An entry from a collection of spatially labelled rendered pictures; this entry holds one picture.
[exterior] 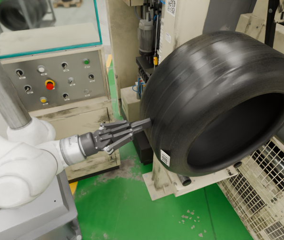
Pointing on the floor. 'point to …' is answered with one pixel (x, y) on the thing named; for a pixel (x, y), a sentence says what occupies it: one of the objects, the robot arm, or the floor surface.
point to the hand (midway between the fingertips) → (141, 125)
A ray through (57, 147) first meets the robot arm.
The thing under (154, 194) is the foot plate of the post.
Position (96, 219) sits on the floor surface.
